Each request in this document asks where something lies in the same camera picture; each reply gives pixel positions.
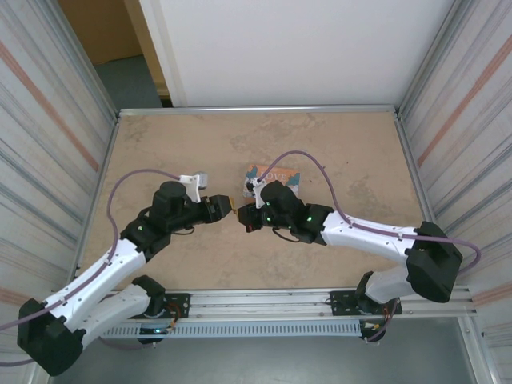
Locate grey metal sheet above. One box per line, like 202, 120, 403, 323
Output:
39, 335, 481, 384

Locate translucent striped side panel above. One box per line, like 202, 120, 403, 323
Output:
402, 0, 512, 305
0, 0, 117, 333

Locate aluminium table side rail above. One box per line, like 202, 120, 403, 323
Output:
70, 115, 123, 291
394, 114, 447, 273

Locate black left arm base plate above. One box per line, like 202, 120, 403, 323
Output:
162, 293, 191, 319

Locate orange LOVE tin box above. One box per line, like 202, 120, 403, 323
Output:
241, 162, 303, 199

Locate long aluminium mounting rail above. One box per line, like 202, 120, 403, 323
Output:
46, 287, 479, 323

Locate white door panel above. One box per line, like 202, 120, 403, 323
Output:
139, 0, 461, 108

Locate brown cardboard board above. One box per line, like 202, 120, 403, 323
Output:
58, 0, 143, 65

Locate aluminium table edge rail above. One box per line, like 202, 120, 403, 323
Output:
118, 105, 402, 118

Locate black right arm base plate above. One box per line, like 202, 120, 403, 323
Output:
328, 290, 402, 319

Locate slotted grey cable duct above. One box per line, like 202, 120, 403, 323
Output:
99, 319, 364, 339

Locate aluminium frame post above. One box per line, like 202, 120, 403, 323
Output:
398, 0, 475, 119
38, 0, 121, 123

